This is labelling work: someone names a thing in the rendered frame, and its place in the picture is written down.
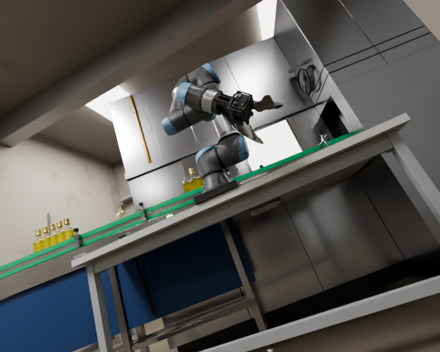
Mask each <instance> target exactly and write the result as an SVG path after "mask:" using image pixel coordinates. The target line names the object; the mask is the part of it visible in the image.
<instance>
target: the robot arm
mask: <svg viewBox="0 0 440 352"><path fill-rule="evenodd" d="M220 84H221V81H220V79H219V77H218V76H217V74H216V73H215V71H214V69H213V68H212V66H211V65H210V64H205V65H203V66H201V67H200V68H197V69H196V70H194V71H192V72H191V73H189V74H188V75H185V76H184V77H183V78H181V79H180V80H179V82H178V83H177V84H176V85H175V88H174V89H173V94H172V96H173V102H172V105H171V109H170V114H169V116H167V117H166V118H164V119H162V120H161V125H162V127H163V130H164V131H165V132H166V133H167V134H168V135H175V134H176V133H179V132H180V131H183V130H184V129H187V128H189V127H190V126H193V125H194V124H197V123H198V122H201V121H206V122H210V121H213V124H214V127H215V129H216V131H217V134H218V136H219V139H218V144H219V146H218V147H215V146H209V147H208V146H207V147H204V148H202V149H201V150H200V151H199V152H198V153H197V154H196V164H197V166H198V169H199V172H200V176H201V178H202V181H203V193H205V192H207V191H210V190H212V189H215V188H217V187H219V186H221V185H224V184H226V183H229V182H230V180H229V179H228V178H227V176H226V174H225V172H224V170H225V169H227V168H229V167H231V166H234V165H236V164H238V163H241V162H243V161H245V160H247V159H248V158H249V148H248V145H247V142H246V139H245V137H247V138H249V139H250V140H253V141H254V142H257V143H260V144H264V142H263V141H262V140H261V138H259V137H258V136H257V135H256V133H255V132H253V130H252V127H251V125H250V124H249V119H250V117H251V116H253V115H254V113H253V112H252V110H256V111H257V112H262V111H264V110H271V109H278V108H280V107H282V106H283V103H279V102H275V101H273V100H272V98H271V96H270V95H264V97H263V98H262V100H260V101H254V100H253V95H252V94H249V93H246V92H243V91H239V90H237V91H236V93H235V94H233V96H232V94H231V96H229V95H226V94H223V92H222V90H220V86H219V85H220ZM242 93H243V94H242ZM247 94H248V95H247ZM235 96H236V97H235ZM234 128H235V129H236V130H237V131H238V132H237V131H235V129H234ZM240 133H241V134H242V135H240ZM244 136H245V137H244Z"/></svg>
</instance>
